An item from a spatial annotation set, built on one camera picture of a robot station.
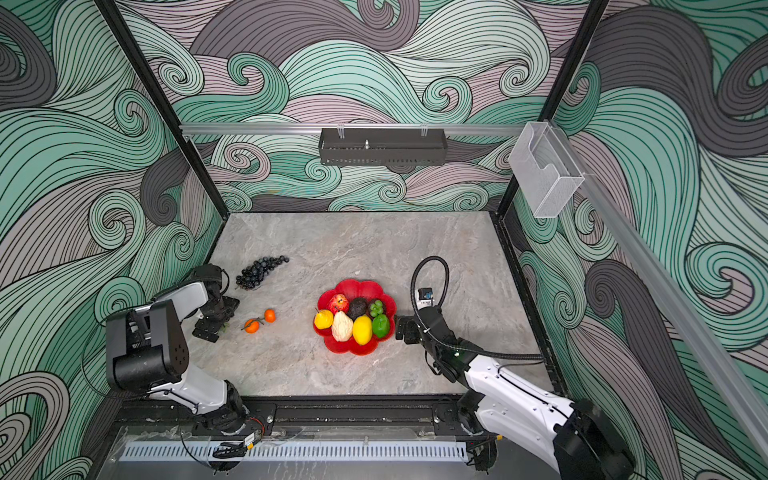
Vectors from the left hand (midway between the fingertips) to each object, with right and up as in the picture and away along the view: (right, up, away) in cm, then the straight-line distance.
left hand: (225, 317), depth 91 cm
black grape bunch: (+5, +12, +7) cm, 15 cm away
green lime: (+48, 0, -7) cm, 49 cm away
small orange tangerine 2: (+14, +1, -1) cm, 15 cm away
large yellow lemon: (+43, -2, -7) cm, 44 cm away
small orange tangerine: (+10, -2, -3) cm, 10 cm away
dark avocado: (+41, +4, -2) cm, 42 cm away
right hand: (+56, +2, -7) cm, 57 cm away
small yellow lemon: (+32, +1, -7) cm, 33 cm away
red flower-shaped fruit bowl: (+44, +8, +3) cm, 45 cm away
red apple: (+36, +5, -3) cm, 36 cm away
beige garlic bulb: (+37, -1, -7) cm, 38 cm away
